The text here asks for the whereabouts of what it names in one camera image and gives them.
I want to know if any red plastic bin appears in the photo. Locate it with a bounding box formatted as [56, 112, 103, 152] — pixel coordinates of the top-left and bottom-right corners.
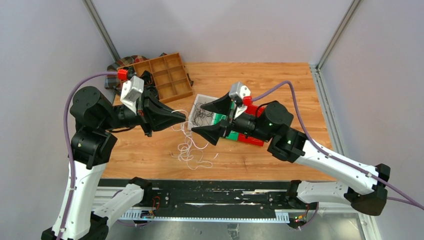
[237, 105, 265, 147]

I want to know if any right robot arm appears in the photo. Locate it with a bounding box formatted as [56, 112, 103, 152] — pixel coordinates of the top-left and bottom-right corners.
[192, 95, 391, 216]

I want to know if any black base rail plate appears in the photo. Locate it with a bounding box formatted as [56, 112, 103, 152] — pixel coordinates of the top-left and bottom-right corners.
[121, 179, 320, 220]

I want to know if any cable bundle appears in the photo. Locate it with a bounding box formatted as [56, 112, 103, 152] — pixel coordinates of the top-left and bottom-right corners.
[169, 109, 220, 171]

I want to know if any green plastic bin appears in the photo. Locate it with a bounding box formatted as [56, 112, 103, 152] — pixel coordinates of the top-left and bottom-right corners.
[212, 113, 239, 141]

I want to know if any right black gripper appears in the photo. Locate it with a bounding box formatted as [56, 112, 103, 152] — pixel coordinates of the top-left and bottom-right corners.
[190, 92, 271, 146]

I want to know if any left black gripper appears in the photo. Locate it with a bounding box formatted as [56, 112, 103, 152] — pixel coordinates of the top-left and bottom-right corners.
[101, 87, 187, 135]

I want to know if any wooden compartment tray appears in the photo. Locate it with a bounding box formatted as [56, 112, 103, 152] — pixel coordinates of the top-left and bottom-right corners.
[118, 52, 194, 103]

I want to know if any plaid cloth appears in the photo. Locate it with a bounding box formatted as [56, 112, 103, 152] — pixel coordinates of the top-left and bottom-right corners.
[104, 52, 194, 97]

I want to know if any black cable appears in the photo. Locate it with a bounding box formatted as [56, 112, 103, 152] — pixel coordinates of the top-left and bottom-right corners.
[191, 101, 216, 128]

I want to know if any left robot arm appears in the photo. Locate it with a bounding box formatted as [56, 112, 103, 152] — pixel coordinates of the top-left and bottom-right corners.
[41, 86, 186, 240]

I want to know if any white plastic bin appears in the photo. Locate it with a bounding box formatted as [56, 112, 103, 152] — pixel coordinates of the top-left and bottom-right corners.
[187, 94, 218, 131]

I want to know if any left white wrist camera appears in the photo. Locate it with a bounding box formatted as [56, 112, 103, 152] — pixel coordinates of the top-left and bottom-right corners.
[120, 76, 144, 114]

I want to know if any black coiled strap two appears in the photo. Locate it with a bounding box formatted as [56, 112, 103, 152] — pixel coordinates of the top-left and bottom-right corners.
[139, 70, 160, 100]

